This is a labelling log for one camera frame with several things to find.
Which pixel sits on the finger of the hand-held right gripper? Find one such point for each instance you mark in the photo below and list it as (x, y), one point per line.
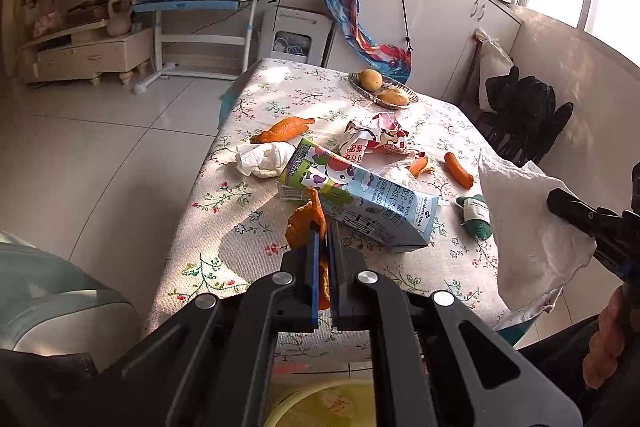
(572, 209)

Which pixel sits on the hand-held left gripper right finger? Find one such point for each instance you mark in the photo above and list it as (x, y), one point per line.
(336, 287)

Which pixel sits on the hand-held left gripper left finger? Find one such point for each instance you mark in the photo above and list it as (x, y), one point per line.
(315, 287)

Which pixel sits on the white paper towel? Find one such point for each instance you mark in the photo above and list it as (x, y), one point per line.
(530, 237)

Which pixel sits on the curled orange peel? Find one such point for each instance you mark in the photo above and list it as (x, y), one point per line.
(310, 212)

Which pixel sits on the long sausage-shaped orange peel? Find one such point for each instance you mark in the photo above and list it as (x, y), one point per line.
(457, 169)

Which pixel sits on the white tissue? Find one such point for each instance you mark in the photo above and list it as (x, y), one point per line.
(262, 159)

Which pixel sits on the person's right hand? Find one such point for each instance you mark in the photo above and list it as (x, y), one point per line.
(602, 342)

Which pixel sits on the blue cartoon milk carton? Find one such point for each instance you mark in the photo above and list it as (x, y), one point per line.
(370, 197)

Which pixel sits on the black folding chairs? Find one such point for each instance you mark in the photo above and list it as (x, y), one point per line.
(525, 112)

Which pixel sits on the floral tablecloth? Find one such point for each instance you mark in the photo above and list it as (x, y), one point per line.
(240, 207)

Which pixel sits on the orange peel with pith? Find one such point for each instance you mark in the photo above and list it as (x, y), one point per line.
(417, 166)

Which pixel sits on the person's dark clothing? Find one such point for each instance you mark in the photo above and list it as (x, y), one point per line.
(555, 372)

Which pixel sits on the red white crumpled wrapper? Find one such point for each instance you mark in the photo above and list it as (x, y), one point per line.
(372, 137)

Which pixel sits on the wooden chair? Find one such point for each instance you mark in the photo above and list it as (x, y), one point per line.
(470, 77)

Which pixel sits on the round yellow mango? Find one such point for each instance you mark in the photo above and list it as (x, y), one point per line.
(370, 80)

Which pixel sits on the white cabinet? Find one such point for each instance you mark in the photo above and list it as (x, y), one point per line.
(440, 17)

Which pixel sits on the white floor appliance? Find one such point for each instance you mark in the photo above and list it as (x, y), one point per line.
(295, 27)

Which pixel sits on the pale green cushioned seat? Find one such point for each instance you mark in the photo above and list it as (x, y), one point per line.
(50, 297)

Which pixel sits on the colourful hanging bag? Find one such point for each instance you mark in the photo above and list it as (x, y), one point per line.
(350, 17)

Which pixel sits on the cream television stand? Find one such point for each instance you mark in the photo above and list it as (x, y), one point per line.
(85, 54)

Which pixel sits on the beige jug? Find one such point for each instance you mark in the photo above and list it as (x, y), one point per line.
(120, 22)

